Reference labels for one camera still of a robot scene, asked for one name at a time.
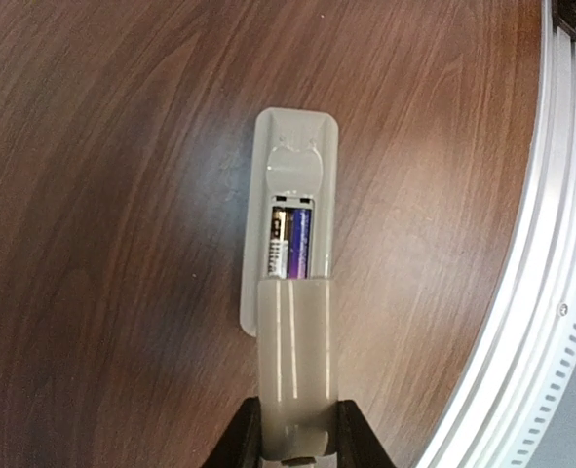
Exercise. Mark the front aluminium rail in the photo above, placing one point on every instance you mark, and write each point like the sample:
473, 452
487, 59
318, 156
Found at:
525, 353

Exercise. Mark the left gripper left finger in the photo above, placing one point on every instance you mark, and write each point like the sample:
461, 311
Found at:
240, 444

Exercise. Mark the grey remote control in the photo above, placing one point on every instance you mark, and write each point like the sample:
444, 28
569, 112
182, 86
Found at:
293, 166

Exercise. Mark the white gold AAA battery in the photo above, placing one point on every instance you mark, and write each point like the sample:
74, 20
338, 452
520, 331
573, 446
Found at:
278, 244

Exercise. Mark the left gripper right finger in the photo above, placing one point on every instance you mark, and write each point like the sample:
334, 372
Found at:
357, 444

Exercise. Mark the blue AAA battery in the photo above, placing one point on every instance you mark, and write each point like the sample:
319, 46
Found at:
299, 243

